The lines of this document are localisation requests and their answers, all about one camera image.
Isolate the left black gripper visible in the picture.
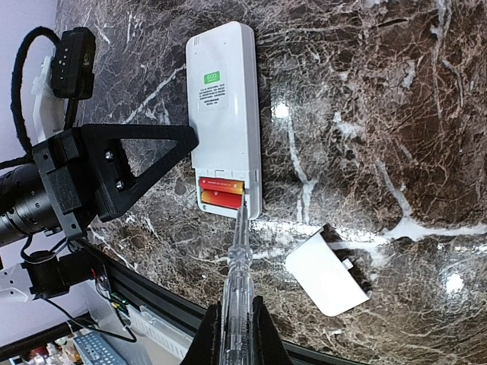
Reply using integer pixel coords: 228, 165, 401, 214
33, 124, 199, 240

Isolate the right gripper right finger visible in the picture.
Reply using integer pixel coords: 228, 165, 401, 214
252, 296, 292, 365

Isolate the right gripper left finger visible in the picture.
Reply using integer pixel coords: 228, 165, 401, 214
181, 302, 221, 365

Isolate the clear pen screwdriver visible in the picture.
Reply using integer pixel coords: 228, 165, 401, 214
219, 205, 254, 364

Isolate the white battery cover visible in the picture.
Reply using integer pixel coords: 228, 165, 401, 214
285, 224, 371, 317

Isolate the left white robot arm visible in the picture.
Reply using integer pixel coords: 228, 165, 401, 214
1, 124, 199, 246

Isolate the upper red yellow battery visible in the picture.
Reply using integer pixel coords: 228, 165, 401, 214
199, 177, 244, 195

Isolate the red yellow battery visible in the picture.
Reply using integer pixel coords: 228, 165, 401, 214
201, 190, 243, 210
199, 177, 244, 195

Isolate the lower red yellow battery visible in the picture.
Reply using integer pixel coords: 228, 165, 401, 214
201, 190, 243, 210

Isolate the black front table rail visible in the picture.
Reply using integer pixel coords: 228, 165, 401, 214
79, 240, 354, 364

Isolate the white slotted cable duct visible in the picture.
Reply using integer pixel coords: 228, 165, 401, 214
127, 305, 193, 360

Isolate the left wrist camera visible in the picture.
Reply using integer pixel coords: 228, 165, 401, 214
11, 27, 96, 154

